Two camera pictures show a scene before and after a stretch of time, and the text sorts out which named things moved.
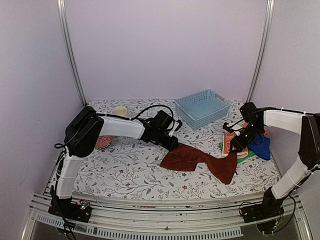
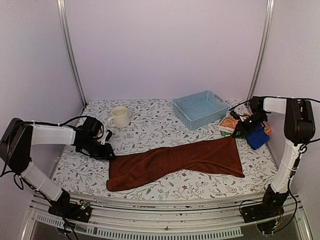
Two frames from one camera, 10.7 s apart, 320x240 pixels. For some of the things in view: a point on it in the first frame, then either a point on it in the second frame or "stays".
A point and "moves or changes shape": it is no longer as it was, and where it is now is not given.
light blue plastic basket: (200, 109) stays
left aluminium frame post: (63, 22) stays
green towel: (250, 154) -> (226, 134)
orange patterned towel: (227, 138) -> (230, 124)
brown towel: (183, 157) moves or changes shape
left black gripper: (171, 146) -> (106, 155)
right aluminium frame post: (269, 18) stays
